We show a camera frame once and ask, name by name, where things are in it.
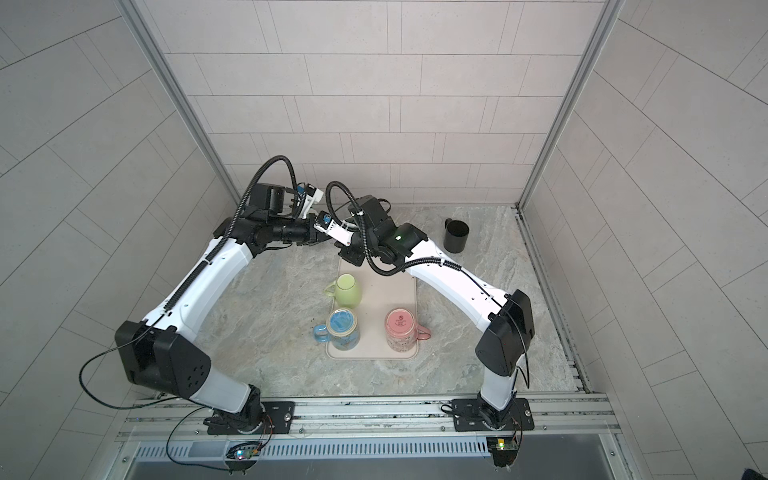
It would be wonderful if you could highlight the light green mug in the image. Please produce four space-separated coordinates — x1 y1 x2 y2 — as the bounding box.
324 273 362 309

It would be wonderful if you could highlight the black mug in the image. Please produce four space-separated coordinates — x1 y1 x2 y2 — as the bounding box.
443 218 470 254

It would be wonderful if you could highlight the pink ghost mug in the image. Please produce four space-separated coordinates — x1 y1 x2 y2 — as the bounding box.
385 308 432 353

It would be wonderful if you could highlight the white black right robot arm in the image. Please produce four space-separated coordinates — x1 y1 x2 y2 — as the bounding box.
316 195 535 430

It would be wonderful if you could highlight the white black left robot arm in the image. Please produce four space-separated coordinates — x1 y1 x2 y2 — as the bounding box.
115 184 324 434

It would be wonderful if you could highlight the blue butterfly mug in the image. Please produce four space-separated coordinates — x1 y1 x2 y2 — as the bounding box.
312 308 360 351

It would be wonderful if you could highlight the beige drying mat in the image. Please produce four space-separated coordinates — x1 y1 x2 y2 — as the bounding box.
326 258 419 361

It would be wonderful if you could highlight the right circuit board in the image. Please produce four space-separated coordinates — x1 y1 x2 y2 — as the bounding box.
486 437 520 468

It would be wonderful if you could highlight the left green circuit board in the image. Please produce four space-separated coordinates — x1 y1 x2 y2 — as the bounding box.
224 441 264 475

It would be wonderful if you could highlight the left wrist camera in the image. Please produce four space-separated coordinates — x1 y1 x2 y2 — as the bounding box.
297 183 324 219

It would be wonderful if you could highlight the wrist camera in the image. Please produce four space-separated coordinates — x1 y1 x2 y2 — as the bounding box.
314 211 356 247
297 183 324 219

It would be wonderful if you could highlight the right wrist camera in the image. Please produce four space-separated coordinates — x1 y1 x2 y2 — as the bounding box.
314 211 356 247

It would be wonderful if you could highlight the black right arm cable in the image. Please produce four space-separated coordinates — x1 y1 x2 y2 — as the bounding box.
325 180 532 391

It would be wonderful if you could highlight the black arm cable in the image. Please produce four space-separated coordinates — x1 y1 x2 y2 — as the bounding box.
325 180 532 391
78 154 299 472

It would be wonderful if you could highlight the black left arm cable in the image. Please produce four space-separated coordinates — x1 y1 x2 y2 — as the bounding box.
78 154 299 472

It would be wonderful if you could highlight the aluminium mounting rail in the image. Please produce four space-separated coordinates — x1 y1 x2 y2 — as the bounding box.
115 392 621 442

